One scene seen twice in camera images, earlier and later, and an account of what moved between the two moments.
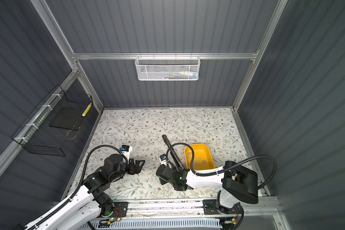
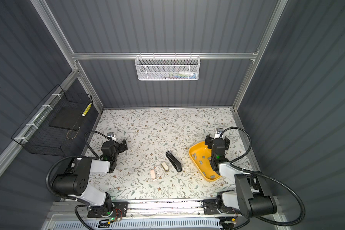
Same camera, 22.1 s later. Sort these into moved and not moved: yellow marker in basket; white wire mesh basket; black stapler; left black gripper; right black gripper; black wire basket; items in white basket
Moved: left black gripper; right black gripper; black stapler
Not moved: items in white basket; black wire basket; yellow marker in basket; white wire mesh basket
